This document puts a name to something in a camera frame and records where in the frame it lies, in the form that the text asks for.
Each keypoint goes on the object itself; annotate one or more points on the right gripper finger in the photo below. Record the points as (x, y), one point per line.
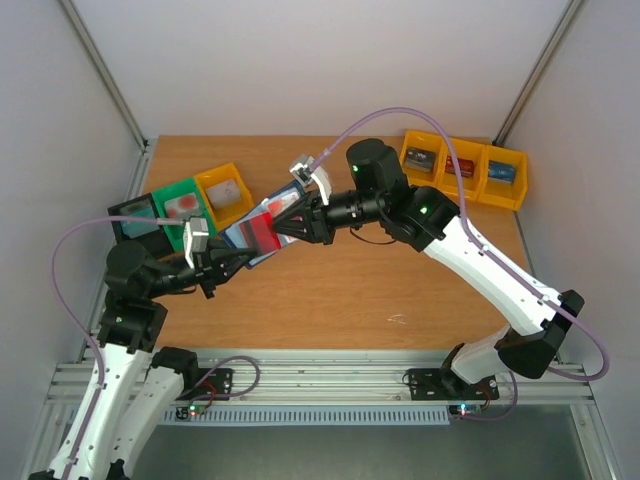
(296, 230)
(295, 215)

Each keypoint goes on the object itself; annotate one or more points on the grey slotted cable duct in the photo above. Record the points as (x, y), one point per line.
(267, 416)

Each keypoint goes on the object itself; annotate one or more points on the aluminium rail base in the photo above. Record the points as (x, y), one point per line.
(326, 377)

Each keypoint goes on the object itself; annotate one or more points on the yellow bin far left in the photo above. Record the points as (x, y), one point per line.
(429, 142)

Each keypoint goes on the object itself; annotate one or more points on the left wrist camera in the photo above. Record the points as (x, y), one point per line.
(195, 238)

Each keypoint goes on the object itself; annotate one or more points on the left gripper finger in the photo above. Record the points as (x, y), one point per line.
(218, 245)
(227, 262)

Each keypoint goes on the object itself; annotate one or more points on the left corner aluminium profile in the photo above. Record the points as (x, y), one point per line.
(103, 72)

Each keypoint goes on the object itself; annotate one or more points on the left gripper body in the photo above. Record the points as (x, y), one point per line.
(205, 272)

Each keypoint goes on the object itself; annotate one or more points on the white card stack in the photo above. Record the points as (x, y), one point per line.
(223, 194)

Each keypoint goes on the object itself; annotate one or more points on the black bin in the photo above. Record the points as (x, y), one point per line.
(152, 236)

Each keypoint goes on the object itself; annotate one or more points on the teal card stack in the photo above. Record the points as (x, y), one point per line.
(135, 229)

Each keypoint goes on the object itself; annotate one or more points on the red spot card stack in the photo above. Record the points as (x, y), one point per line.
(183, 207)

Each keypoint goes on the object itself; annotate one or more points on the corner aluminium profile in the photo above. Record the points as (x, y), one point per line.
(103, 72)
(560, 32)

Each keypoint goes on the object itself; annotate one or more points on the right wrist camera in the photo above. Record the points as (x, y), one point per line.
(306, 175)

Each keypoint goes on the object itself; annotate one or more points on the yellow bin middle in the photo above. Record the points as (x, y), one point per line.
(474, 151)

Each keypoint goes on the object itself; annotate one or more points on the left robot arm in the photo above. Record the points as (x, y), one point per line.
(133, 383)

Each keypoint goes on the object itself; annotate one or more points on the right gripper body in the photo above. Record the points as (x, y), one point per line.
(321, 220)

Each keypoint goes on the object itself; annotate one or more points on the yellow bin left side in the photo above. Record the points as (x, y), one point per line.
(223, 218)

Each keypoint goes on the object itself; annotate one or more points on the green bin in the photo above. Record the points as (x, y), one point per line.
(161, 195)

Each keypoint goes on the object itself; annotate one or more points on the left controller board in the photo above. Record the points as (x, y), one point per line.
(190, 412)

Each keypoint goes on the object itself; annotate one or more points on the right controller board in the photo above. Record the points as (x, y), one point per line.
(465, 410)

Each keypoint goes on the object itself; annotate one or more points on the black card stack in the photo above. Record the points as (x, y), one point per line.
(420, 160)

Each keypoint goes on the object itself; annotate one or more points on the yellow bin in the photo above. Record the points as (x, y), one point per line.
(223, 218)
(474, 151)
(507, 196)
(429, 142)

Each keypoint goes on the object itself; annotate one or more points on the yellow bin far right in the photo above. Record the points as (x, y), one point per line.
(507, 196)

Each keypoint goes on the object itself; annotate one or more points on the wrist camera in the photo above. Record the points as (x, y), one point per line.
(306, 175)
(195, 238)

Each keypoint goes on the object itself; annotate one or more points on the controller board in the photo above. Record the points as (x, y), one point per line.
(190, 412)
(465, 410)

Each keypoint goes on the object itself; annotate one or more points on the right corner aluminium profile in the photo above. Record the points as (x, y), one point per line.
(560, 32)

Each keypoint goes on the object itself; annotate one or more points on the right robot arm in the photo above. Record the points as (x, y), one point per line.
(535, 329)

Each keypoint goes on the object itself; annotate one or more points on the blue card stack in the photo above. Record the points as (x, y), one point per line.
(501, 172)

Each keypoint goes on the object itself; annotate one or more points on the red credit card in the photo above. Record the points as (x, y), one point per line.
(258, 234)

